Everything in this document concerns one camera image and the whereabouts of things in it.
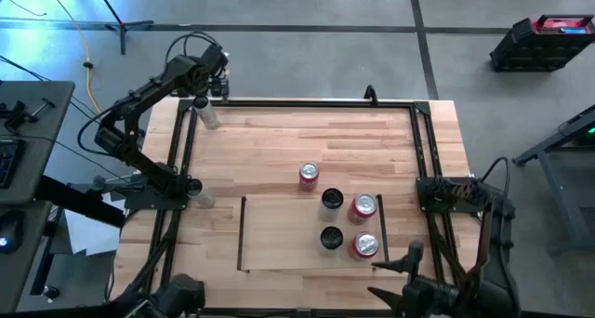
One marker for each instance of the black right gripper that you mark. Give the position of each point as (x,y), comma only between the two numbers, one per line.
(432,299)

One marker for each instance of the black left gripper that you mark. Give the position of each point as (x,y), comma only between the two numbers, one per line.
(220,88)

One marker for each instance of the white Celsius slim can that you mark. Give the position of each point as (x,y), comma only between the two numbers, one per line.
(208,115)
(332,198)
(331,237)
(204,198)

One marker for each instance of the red Fanta soda can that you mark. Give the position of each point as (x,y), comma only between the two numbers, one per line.
(365,205)
(308,171)
(366,244)

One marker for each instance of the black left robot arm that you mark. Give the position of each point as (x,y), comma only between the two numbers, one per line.
(139,95)

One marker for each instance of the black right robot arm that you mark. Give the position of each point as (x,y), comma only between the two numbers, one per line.
(493,243)

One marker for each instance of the wooden shelf with black legs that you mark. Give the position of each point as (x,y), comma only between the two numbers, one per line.
(279,234)

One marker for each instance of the black tripod stand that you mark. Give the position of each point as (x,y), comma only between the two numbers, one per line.
(122,30)

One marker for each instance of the black desk beam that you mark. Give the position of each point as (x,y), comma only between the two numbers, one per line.
(79,202)

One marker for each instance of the grey metal stand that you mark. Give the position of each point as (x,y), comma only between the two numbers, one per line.
(558,188)

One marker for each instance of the grey desk with tools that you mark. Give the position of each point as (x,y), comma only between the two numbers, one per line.
(42,136)

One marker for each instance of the white paper sheets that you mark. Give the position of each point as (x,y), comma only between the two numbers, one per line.
(88,234)

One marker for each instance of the black clamp tool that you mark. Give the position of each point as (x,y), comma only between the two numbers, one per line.
(18,115)

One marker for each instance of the black keyboard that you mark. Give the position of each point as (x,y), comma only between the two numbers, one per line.
(9,162)

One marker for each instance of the black computer mouse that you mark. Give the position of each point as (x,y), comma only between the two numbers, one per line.
(11,229)

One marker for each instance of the black plastic crate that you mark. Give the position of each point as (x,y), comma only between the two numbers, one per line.
(525,53)

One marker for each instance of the grey desk with mouse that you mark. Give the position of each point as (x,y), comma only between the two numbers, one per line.
(28,271)

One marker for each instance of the black aluminium table frame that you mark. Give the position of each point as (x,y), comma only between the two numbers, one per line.
(302,103)

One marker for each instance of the black frame bracket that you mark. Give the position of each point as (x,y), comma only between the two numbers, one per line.
(370,95)

